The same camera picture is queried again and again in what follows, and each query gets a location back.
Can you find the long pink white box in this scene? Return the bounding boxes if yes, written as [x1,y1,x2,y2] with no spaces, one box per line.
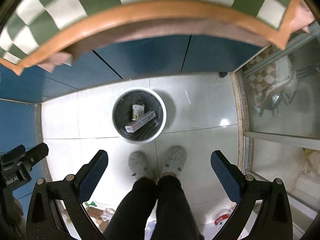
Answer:
[125,111,156,133]

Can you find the green white medicine box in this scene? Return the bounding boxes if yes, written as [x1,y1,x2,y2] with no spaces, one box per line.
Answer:
[132,104,145,121]

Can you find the white round trash bin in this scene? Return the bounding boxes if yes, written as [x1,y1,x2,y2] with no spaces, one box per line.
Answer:
[112,87,167,145]

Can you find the blue cabinet doors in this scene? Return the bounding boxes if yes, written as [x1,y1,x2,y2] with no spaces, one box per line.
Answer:
[1,35,261,207]

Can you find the red white tape roll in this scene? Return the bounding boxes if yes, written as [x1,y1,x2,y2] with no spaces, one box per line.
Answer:
[213,209,233,226]

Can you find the person's black trouser legs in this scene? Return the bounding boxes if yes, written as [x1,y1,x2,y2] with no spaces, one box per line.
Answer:
[103,175,205,240]

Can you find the left grey shoe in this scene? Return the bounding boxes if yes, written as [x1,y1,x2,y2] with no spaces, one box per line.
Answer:
[128,151,155,180]

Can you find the grey shoe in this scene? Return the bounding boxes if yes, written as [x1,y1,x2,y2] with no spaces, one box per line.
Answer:
[128,151,155,180]
[162,146,187,177]

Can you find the right grey shoe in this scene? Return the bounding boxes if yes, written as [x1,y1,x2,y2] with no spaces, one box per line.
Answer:
[162,146,187,177]

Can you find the green white checkered mat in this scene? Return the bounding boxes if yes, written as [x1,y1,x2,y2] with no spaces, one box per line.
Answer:
[1,0,319,75]

